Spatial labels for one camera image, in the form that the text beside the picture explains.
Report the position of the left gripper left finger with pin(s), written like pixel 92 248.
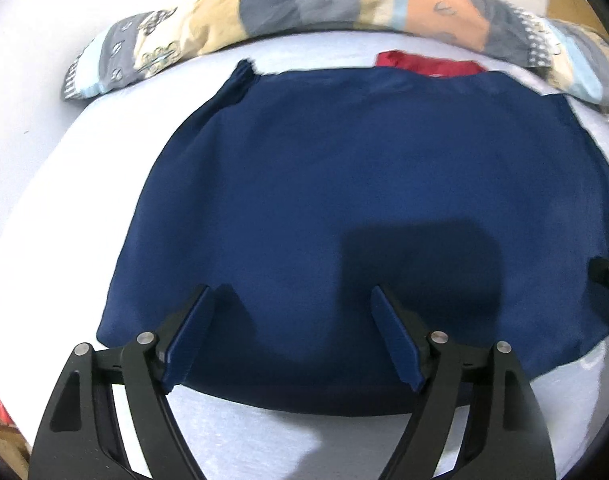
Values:
pixel 108 416

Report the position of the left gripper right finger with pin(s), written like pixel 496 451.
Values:
pixel 475 417

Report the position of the navy work shirt red collar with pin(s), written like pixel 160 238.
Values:
pixel 477 202

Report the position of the wooden headboard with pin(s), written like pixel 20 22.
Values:
pixel 578 12

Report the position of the patchwork rolled quilt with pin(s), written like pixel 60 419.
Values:
pixel 570 57

